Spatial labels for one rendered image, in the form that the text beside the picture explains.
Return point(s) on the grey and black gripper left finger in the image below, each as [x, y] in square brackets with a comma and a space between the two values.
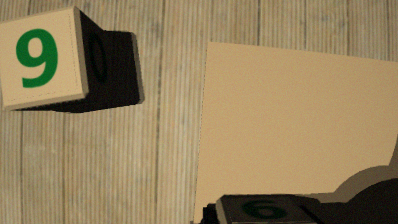
[209, 216]

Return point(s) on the tan flat mat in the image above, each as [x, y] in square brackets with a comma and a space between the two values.
[319, 128]

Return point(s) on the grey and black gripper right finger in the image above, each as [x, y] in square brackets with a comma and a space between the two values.
[308, 212]

